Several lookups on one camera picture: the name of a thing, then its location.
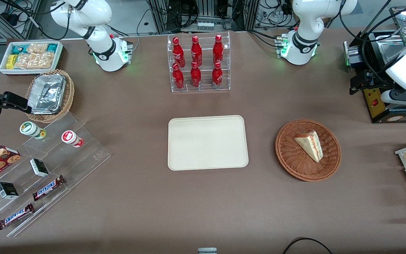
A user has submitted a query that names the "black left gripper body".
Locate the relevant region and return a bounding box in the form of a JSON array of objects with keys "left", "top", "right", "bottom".
[{"left": 362, "top": 70, "right": 394, "bottom": 95}]

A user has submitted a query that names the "triangular sandwich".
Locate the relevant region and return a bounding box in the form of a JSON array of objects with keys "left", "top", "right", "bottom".
[{"left": 294, "top": 131, "right": 322, "bottom": 163}]

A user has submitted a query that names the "oval tan wicker basket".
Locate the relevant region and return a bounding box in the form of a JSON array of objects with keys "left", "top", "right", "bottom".
[{"left": 25, "top": 69, "right": 75, "bottom": 123}]

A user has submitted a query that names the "round brown wicker basket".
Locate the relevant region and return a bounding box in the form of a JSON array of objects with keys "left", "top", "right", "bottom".
[{"left": 275, "top": 119, "right": 342, "bottom": 182}]

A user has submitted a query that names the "cream plastic tray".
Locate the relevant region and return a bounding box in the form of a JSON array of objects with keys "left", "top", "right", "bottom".
[{"left": 168, "top": 115, "right": 249, "bottom": 171}]

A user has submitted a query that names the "green lidded cup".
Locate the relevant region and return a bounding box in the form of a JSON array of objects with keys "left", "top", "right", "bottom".
[{"left": 20, "top": 121, "right": 47, "bottom": 140}]

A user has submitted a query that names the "black metal machine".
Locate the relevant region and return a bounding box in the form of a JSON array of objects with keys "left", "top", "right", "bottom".
[{"left": 343, "top": 5, "right": 406, "bottom": 124}]

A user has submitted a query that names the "silver foil container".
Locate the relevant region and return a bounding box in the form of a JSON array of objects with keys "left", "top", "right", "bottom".
[{"left": 27, "top": 74, "right": 66, "bottom": 114}]

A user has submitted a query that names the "white rectangular snack bin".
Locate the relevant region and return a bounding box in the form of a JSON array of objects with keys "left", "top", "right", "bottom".
[{"left": 0, "top": 41, "right": 64, "bottom": 76}]

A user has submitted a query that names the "large clear cracker bag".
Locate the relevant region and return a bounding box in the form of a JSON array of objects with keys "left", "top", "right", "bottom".
[{"left": 14, "top": 52, "right": 55, "bottom": 69}]

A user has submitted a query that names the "small clear cracker bag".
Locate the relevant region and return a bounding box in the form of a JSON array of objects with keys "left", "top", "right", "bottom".
[{"left": 27, "top": 43, "right": 48, "bottom": 54}]

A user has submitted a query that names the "red lidded cup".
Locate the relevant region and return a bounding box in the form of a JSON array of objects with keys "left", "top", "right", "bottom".
[{"left": 61, "top": 130, "right": 84, "bottom": 148}]

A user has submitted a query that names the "small black box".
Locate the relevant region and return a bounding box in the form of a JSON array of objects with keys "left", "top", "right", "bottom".
[
  {"left": 0, "top": 182, "right": 19, "bottom": 200},
  {"left": 30, "top": 158, "right": 49, "bottom": 177}
]

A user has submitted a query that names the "clear acrylic stepped stand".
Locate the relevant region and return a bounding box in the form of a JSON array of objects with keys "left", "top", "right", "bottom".
[{"left": 0, "top": 112, "right": 111, "bottom": 237}]

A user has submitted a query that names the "brown snickers bar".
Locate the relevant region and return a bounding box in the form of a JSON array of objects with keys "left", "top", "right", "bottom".
[
  {"left": 0, "top": 203, "right": 35, "bottom": 230},
  {"left": 32, "top": 175, "right": 66, "bottom": 201}
]

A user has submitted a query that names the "red cola bottle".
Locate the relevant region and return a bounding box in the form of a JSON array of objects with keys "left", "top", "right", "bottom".
[
  {"left": 213, "top": 34, "right": 224, "bottom": 66},
  {"left": 212, "top": 62, "right": 223, "bottom": 89},
  {"left": 191, "top": 35, "right": 203, "bottom": 67},
  {"left": 172, "top": 63, "right": 185, "bottom": 90},
  {"left": 190, "top": 61, "right": 202, "bottom": 88},
  {"left": 172, "top": 37, "right": 186, "bottom": 67}
]

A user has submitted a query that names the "clear acrylic bottle rack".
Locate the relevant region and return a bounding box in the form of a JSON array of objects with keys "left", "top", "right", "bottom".
[{"left": 167, "top": 32, "right": 231, "bottom": 93}]

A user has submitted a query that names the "black equipment rack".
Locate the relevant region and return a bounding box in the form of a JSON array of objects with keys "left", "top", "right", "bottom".
[{"left": 147, "top": 0, "right": 260, "bottom": 34}]

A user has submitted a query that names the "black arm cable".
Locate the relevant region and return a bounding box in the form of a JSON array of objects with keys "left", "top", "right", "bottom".
[{"left": 339, "top": 0, "right": 406, "bottom": 83}]

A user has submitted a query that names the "black cable loop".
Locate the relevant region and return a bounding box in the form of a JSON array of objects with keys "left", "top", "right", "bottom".
[{"left": 282, "top": 237, "right": 334, "bottom": 254}]

